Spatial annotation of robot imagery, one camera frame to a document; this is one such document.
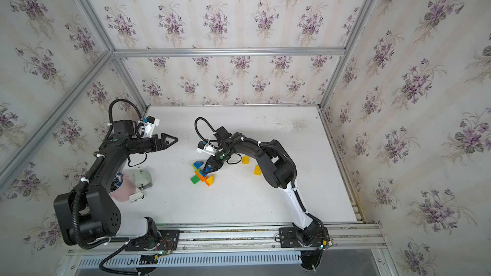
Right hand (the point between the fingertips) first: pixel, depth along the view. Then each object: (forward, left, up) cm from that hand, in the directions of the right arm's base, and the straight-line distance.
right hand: (209, 170), depth 89 cm
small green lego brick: (-5, +6, 0) cm, 7 cm away
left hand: (+6, +16, +14) cm, 22 cm away
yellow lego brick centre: (+1, -23, -2) cm, 23 cm away
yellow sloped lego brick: (-5, -1, -1) cm, 5 cm away
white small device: (-7, +28, +4) cm, 29 cm away
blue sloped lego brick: (+1, +5, +4) cm, 6 cm away
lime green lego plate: (-1, +5, +2) cm, 5 cm away
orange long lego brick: (-4, +2, 0) cm, 5 cm away
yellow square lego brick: (+6, -17, -2) cm, 18 cm away
